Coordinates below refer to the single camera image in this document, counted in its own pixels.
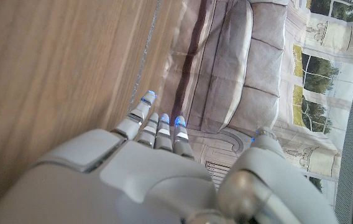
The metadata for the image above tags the printed sofa room backdrop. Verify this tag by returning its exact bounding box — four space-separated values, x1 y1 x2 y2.
151 0 353 208

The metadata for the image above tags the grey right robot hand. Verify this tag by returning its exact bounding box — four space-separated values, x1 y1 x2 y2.
0 90 339 224

